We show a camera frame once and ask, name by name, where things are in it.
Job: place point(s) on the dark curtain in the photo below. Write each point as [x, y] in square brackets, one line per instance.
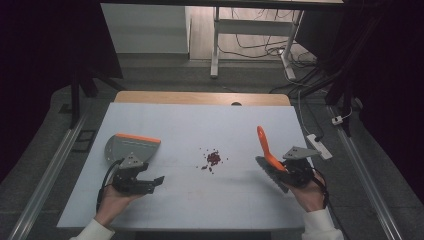
[33, 66]
[393, 83]

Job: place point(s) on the person's left hand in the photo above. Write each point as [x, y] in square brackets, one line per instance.
[111, 203]

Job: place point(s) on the wooden table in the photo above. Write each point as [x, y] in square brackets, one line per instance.
[200, 97]

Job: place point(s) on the white cabinet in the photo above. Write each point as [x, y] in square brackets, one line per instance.
[143, 30]

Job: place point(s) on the white desk frame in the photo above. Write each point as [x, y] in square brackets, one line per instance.
[253, 26]

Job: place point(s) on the white table mat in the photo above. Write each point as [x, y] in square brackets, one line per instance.
[200, 126]

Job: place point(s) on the black metal stand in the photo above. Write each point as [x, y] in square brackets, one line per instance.
[75, 96]
[346, 100]

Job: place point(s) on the small white adapter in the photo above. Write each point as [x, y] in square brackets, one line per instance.
[337, 120]

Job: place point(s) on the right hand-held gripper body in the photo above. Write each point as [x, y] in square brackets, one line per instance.
[300, 173]

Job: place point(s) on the grey dustpan with orange edge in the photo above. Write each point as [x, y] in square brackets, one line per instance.
[133, 146]

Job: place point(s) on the white power strip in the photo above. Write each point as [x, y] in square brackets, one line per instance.
[320, 147]

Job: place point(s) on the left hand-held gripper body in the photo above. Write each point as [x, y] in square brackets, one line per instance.
[128, 180]

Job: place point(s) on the person's right hand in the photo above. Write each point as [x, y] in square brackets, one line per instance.
[308, 196]

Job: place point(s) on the aluminium floor rail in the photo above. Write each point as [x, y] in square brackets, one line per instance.
[363, 173]
[50, 176]

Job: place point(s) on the pile of red beans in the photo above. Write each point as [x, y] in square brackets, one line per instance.
[213, 158]

